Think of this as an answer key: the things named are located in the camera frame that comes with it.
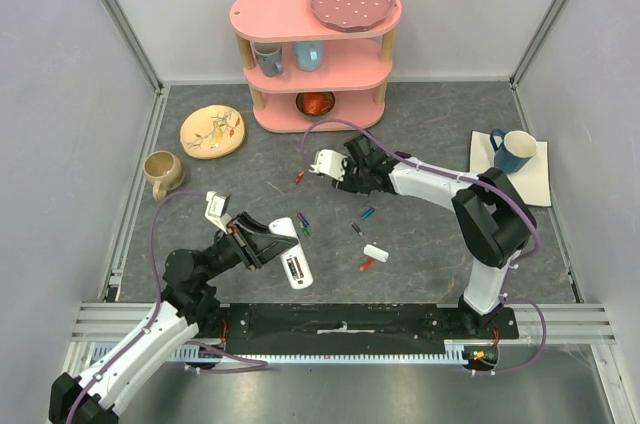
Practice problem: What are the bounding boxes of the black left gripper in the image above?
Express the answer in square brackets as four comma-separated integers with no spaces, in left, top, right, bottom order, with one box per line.
[200,210,300,282]

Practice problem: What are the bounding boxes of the white remote control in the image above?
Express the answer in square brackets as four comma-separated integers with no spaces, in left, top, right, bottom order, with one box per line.
[268,217,314,290]

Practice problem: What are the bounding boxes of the white battery cover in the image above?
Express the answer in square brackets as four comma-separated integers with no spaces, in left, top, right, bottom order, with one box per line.
[363,244,389,262]

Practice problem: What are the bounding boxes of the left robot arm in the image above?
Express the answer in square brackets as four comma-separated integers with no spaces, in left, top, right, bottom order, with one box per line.
[48,212,299,423]

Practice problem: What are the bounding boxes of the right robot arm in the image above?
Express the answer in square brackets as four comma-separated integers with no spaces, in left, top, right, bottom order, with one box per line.
[312,135,537,338]

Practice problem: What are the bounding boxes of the blue battery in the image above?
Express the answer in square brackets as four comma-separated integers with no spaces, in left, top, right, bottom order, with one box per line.
[360,207,375,220]

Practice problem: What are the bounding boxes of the green battery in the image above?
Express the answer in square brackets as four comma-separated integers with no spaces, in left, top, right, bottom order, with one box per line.
[299,222,310,237]

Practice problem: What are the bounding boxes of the black battery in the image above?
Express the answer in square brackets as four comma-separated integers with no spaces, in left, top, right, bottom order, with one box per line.
[351,223,363,236]

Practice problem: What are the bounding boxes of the red battery far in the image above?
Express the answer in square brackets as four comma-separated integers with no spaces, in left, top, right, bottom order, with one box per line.
[294,171,305,185]

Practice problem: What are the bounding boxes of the dark bowl on shelf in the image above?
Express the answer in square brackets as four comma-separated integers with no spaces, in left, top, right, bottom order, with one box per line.
[295,92,335,121]

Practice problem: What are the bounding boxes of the red mug in bowl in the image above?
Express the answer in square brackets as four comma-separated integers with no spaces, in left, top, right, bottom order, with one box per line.
[301,93,333,116]

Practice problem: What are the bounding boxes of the red orange battery near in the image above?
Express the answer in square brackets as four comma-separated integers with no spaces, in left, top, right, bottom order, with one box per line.
[359,258,375,272]

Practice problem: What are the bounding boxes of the yellow floral plate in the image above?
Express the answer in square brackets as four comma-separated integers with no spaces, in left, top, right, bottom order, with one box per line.
[180,104,246,160]

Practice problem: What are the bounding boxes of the beige mug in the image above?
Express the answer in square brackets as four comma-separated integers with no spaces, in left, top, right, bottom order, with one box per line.
[143,150,185,201]

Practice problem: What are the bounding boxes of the pink three-tier shelf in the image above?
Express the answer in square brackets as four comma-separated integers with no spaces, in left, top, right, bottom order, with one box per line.
[229,0,402,133]

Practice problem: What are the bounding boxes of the light blue mug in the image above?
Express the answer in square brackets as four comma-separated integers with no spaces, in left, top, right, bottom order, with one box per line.
[293,41,324,72]

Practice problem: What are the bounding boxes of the dark blue mug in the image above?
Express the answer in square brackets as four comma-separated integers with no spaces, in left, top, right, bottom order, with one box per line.
[489,129,538,174]

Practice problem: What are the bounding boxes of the grey mug on shelf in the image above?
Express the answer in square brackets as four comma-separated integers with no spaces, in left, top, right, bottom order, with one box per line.
[253,42,283,78]

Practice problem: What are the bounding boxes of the white square plate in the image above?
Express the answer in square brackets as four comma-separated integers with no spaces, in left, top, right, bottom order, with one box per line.
[469,130,551,208]

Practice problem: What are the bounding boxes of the pink dotted plate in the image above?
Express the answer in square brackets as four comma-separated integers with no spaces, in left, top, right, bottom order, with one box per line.
[309,0,398,32]

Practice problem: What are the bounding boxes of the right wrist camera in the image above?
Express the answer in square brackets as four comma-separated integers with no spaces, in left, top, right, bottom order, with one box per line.
[309,149,348,182]

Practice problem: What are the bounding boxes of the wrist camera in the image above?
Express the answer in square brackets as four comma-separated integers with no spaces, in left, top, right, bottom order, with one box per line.
[309,149,348,182]
[205,191,231,234]

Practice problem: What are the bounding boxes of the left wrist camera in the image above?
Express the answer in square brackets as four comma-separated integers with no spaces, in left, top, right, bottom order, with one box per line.
[205,191,231,234]

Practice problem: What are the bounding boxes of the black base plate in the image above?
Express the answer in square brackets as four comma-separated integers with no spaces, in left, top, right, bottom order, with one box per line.
[169,303,519,354]

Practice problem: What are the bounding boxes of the white cable duct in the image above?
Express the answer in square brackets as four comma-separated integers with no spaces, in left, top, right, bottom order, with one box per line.
[92,341,501,370]

